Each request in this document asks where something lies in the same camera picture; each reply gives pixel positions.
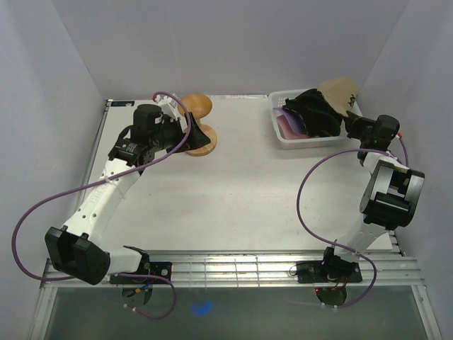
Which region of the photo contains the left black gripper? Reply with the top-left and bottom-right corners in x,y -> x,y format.
151,113 -> 210,154

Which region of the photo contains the beige baseball cap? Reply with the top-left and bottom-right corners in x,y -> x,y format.
317,77 -> 359,118

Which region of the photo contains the black NY baseball cap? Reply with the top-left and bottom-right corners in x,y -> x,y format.
282,89 -> 343,137

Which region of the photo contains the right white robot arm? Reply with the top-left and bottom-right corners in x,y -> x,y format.
319,111 -> 425,281

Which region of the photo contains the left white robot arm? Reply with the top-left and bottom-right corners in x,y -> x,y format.
45,104 -> 211,285

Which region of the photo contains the wooden hat stand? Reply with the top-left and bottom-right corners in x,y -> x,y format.
181,93 -> 217,157

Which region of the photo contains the purple cap in basket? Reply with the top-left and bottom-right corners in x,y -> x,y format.
273,107 -> 306,135

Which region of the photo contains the white plastic basket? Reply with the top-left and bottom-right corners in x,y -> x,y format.
268,89 -> 348,149

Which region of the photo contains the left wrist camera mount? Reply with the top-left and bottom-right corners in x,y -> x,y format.
153,94 -> 179,120

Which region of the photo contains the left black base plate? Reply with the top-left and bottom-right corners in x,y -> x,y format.
109,261 -> 173,285

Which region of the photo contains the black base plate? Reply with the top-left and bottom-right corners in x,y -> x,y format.
109,261 -> 173,285
296,260 -> 362,283

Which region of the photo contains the aluminium rail frame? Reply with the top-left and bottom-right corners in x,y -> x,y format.
29,252 -> 442,339

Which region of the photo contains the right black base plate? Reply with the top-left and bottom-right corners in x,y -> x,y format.
296,260 -> 362,283

